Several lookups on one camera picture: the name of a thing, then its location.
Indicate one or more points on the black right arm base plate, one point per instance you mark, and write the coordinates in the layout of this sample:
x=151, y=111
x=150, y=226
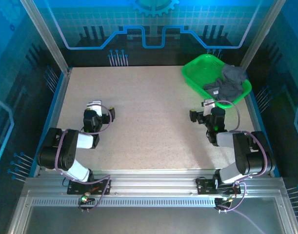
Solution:
x=204, y=186

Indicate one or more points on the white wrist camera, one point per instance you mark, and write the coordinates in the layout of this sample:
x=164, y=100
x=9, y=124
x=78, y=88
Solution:
x=208, y=103
x=96, y=104

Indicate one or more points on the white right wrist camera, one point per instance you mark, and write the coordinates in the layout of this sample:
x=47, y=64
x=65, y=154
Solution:
x=208, y=103

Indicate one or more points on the aluminium side rail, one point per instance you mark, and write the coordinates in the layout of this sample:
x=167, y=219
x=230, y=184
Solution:
x=58, y=109
x=254, y=117

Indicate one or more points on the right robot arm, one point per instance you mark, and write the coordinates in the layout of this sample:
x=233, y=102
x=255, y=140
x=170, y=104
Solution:
x=246, y=156

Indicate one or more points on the grey t-shirt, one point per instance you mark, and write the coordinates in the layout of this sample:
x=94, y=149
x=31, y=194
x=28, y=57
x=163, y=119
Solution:
x=231, y=90

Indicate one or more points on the grey metal plate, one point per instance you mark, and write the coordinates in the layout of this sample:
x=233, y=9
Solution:
x=148, y=221

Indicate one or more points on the aluminium frame post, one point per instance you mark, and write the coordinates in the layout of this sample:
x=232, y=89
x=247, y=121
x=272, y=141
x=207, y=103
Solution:
x=45, y=36
x=261, y=36

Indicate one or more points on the aluminium mounting rail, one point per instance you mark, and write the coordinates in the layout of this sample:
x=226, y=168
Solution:
x=151, y=182

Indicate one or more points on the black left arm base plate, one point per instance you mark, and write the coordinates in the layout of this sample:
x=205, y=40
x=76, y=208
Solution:
x=75, y=189

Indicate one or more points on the slotted metal strip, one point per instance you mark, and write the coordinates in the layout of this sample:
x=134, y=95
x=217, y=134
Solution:
x=139, y=202

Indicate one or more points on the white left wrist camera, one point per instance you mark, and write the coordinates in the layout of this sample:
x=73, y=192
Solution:
x=96, y=104

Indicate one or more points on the green plastic basket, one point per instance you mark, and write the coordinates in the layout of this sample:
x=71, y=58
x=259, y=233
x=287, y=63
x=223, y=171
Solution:
x=200, y=70

